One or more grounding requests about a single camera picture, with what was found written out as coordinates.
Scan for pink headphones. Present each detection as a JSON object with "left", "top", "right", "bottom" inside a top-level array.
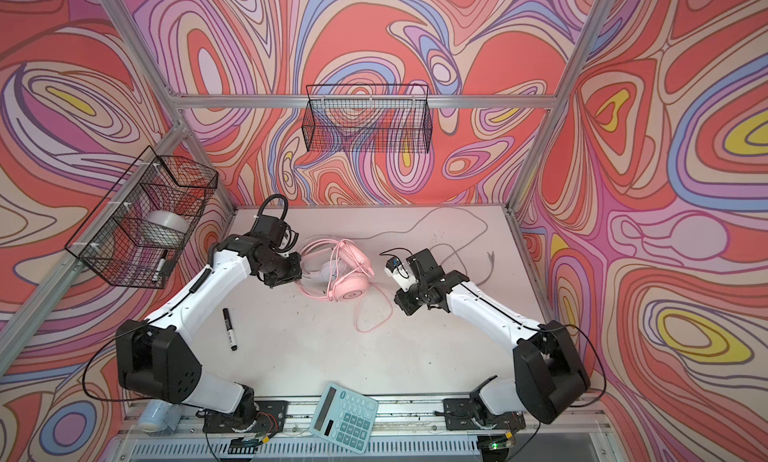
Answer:
[{"left": 296, "top": 237, "right": 375, "bottom": 302}]

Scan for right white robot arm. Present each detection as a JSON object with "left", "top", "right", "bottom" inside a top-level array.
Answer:
[{"left": 385, "top": 249, "right": 591, "bottom": 427}]

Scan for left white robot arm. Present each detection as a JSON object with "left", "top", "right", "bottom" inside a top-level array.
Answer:
[{"left": 116, "top": 235, "right": 302, "bottom": 414}]

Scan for white headphones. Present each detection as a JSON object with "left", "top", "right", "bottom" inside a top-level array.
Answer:
[{"left": 301, "top": 262, "right": 333, "bottom": 290}]

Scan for black marker in basket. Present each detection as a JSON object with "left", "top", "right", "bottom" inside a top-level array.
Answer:
[{"left": 152, "top": 250, "right": 168, "bottom": 283}]

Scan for black marker on table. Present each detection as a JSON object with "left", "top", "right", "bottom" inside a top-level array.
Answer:
[{"left": 222, "top": 308, "right": 238, "bottom": 351}]

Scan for grey tape roll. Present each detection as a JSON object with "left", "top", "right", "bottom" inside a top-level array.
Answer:
[{"left": 141, "top": 210, "right": 190, "bottom": 249}]

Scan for teal calculator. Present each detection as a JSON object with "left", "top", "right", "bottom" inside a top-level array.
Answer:
[{"left": 309, "top": 383, "right": 379, "bottom": 454}]

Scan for green circuit board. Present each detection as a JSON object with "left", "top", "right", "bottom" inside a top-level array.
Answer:
[{"left": 227, "top": 438, "right": 263, "bottom": 455}]

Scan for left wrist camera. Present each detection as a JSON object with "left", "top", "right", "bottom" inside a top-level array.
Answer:
[{"left": 248, "top": 193, "right": 298, "bottom": 253}]

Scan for grey headphone cable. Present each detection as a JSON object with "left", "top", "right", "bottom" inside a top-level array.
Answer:
[{"left": 365, "top": 206, "right": 496, "bottom": 286}]

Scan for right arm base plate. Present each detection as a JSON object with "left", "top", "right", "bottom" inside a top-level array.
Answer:
[{"left": 434, "top": 397, "right": 527, "bottom": 433}]

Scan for black wire basket left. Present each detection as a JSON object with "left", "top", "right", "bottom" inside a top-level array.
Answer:
[{"left": 65, "top": 148, "right": 218, "bottom": 290}]

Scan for black wire basket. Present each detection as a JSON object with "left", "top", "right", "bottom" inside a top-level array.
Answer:
[
  {"left": 301, "top": 83, "right": 433, "bottom": 155},
  {"left": 65, "top": 148, "right": 218, "bottom": 290}
]

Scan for black wire basket back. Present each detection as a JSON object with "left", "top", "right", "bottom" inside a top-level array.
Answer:
[{"left": 301, "top": 83, "right": 433, "bottom": 155}]

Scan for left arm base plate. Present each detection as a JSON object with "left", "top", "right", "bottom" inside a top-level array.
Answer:
[{"left": 203, "top": 400, "right": 289, "bottom": 435}]

